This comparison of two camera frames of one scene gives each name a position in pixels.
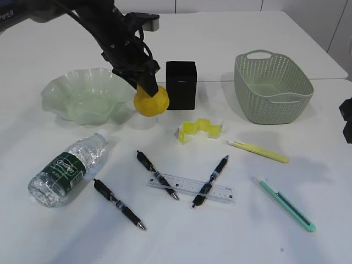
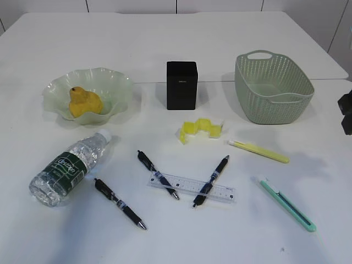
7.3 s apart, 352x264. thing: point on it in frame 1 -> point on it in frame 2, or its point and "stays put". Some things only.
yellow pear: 152,106 -> 82,101
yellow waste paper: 187,128 stays put
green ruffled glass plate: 90,97 stays put
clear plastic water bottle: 49,186 stays put
